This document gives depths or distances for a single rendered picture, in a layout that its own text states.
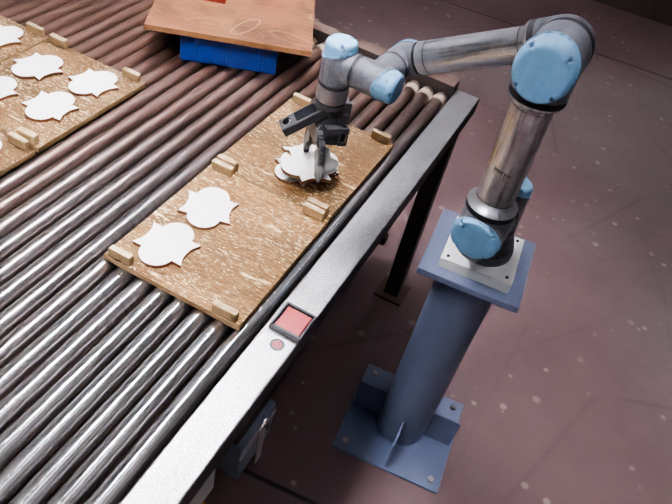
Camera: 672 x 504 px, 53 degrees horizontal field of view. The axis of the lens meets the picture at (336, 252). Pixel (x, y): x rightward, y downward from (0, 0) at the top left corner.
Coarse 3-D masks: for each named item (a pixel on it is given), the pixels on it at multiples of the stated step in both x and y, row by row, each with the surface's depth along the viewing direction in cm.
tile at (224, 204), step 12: (192, 192) 164; (204, 192) 165; (216, 192) 166; (192, 204) 161; (204, 204) 162; (216, 204) 163; (228, 204) 163; (192, 216) 158; (204, 216) 159; (216, 216) 160; (228, 216) 160; (204, 228) 157
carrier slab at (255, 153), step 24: (264, 120) 192; (240, 144) 183; (264, 144) 184; (288, 144) 186; (312, 144) 188; (360, 144) 192; (384, 144) 195; (240, 168) 175; (264, 168) 177; (360, 168) 185; (288, 192) 172; (312, 192) 174; (336, 192) 175
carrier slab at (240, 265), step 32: (256, 192) 170; (160, 224) 156; (256, 224) 162; (288, 224) 164; (320, 224) 166; (192, 256) 151; (224, 256) 152; (256, 256) 154; (288, 256) 156; (160, 288) 144; (192, 288) 144; (224, 288) 146; (256, 288) 147; (224, 320) 140
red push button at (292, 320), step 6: (288, 306) 146; (288, 312) 145; (294, 312) 145; (300, 312) 146; (282, 318) 144; (288, 318) 144; (294, 318) 144; (300, 318) 144; (306, 318) 145; (282, 324) 142; (288, 324) 143; (294, 324) 143; (300, 324) 143; (306, 324) 144; (288, 330) 142; (294, 330) 142; (300, 330) 142
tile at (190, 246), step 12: (156, 228) 153; (168, 228) 154; (180, 228) 155; (144, 240) 150; (156, 240) 151; (168, 240) 151; (180, 240) 152; (192, 240) 153; (144, 252) 148; (156, 252) 148; (168, 252) 149; (180, 252) 149; (144, 264) 146; (156, 264) 146; (168, 264) 147; (180, 264) 147
